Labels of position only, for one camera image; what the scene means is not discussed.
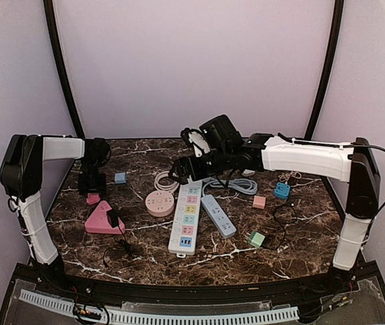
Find white slotted cable duct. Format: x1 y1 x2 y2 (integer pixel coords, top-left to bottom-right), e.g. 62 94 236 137
19 289 299 325

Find white long power strip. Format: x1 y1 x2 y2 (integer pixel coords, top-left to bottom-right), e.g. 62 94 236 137
168 179 203 258

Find white charger cable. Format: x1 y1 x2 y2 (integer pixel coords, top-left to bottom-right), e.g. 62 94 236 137
278 171 304 186

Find pink adapter plug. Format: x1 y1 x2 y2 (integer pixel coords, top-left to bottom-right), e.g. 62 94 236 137
252 196 266 209

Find pink triangular power strip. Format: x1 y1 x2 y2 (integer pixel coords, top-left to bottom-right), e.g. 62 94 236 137
85 200 125 235

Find light blue adapter plug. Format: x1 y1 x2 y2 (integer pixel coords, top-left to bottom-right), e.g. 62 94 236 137
115 173 127 184

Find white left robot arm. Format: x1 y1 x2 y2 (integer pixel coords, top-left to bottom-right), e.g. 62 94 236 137
0 134 111 265

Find pink round power socket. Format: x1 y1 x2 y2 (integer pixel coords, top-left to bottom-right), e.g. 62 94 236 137
145 190 175 217

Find black plug cable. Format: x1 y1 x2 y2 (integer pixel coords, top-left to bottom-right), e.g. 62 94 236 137
263 202 298 251

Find pink cube adapter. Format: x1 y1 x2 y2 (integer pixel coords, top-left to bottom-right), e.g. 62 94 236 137
86 193 100 205

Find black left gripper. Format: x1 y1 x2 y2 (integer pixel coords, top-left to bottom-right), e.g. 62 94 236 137
77 159 106 196

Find light blue coiled cord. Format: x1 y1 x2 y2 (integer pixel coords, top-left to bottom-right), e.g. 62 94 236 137
201 178 258 196

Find black charger with cable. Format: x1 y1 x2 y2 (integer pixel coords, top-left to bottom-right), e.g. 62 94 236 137
103 209 135 267

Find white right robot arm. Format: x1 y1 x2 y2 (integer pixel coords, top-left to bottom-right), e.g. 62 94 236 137
169 114 384 294

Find green adapter plug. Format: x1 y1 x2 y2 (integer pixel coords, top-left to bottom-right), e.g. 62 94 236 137
248 231 266 248

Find pink coiled cable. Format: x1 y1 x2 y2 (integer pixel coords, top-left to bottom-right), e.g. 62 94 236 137
154 171 183 194

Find blue cube adapter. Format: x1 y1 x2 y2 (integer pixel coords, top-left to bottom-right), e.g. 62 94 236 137
274 182 291 200

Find light blue power strip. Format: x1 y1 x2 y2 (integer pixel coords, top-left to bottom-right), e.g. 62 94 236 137
201 195 237 239

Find white square adapter plug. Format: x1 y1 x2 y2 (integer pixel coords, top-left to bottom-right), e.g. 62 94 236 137
241 169 255 177

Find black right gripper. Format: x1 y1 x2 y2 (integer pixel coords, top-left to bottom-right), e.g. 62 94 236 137
169 145 233 184

